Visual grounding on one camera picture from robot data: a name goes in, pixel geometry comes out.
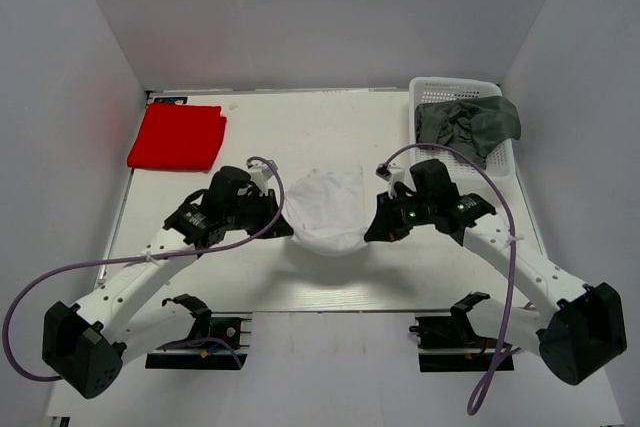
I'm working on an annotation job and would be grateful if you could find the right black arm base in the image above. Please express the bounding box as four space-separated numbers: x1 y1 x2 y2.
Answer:
408 314 497 373

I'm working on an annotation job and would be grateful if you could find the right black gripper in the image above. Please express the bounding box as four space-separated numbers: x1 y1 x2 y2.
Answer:
366 188 436 242

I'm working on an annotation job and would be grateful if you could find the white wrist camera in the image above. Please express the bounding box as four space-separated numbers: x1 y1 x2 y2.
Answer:
246 157 278 196
376 163 405 199

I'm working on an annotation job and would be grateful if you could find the grey t shirt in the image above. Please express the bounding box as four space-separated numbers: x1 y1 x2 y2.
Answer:
414 96 522 168

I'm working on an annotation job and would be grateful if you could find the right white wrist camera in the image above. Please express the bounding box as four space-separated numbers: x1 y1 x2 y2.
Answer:
376 163 405 199

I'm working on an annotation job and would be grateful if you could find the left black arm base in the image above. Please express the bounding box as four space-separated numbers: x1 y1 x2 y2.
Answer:
145 314 252 371

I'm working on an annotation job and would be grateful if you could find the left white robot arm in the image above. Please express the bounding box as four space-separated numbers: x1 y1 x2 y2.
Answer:
42 157 292 399

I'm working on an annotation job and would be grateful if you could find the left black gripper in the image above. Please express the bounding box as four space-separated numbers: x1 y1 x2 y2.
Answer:
225 188 293 239

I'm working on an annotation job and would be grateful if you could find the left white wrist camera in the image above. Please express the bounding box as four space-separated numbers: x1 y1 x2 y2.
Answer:
246 157 278 196

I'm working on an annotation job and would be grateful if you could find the white t shirt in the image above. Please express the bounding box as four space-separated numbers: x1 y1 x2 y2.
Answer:
283 164 368 257

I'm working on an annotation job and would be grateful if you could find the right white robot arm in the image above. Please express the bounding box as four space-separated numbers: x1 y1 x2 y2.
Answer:
364 159 627 385

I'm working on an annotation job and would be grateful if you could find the blue label sticker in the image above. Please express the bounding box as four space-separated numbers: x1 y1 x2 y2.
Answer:
152 96 188 105

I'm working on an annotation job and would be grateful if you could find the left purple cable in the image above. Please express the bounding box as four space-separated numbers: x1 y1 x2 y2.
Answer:
1 155 287 382

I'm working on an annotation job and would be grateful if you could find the folded red t shirt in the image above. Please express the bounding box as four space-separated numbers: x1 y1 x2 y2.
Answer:
127 103 227 172

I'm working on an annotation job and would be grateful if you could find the white plastic basket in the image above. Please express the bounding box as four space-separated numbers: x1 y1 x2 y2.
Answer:
409 77 515 183

